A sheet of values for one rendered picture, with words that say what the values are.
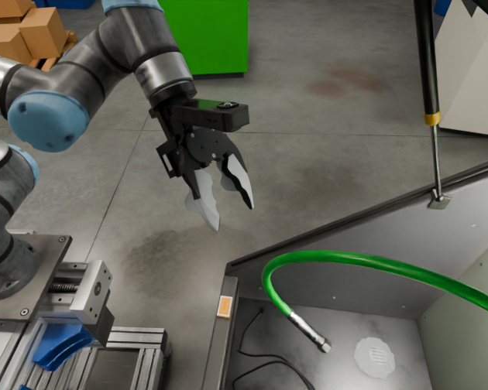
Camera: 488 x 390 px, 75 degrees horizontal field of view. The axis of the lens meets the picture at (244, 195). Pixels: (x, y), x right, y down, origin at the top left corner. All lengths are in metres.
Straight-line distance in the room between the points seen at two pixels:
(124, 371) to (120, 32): 1.39
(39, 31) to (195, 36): 1.72
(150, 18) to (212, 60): 3.19
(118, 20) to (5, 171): 0.46
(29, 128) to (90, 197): 2.15
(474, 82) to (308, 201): 1.65
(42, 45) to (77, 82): 3.99
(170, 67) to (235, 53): 3.20
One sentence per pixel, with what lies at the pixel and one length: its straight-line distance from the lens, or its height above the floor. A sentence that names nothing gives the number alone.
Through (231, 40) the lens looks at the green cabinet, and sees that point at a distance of 3.62.
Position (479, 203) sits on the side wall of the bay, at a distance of 0.68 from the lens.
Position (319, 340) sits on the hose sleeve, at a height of 1.16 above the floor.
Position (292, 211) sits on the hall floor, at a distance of 2.27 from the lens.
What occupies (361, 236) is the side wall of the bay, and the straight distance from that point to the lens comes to 0.70.
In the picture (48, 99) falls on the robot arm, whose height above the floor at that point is 1.52.
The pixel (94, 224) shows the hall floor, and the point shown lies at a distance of 2.40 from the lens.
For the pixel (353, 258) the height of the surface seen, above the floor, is 1.41.
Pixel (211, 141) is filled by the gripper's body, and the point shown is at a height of 1.43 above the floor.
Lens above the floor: 1.71
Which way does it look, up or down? 47 degrees down
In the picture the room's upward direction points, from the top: straight up
